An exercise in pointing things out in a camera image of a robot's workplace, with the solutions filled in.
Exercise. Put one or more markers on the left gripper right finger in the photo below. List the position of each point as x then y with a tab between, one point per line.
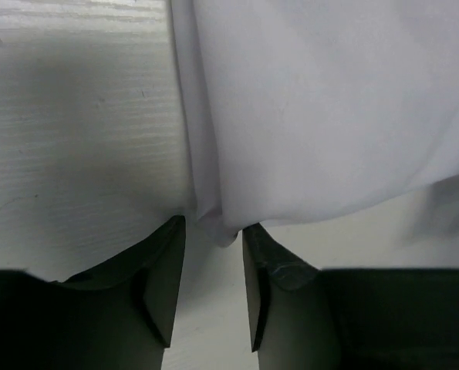
302	317

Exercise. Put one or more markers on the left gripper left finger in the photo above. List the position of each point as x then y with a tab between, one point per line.
117	315

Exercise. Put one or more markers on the white t-shirt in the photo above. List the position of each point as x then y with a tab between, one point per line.
304	111

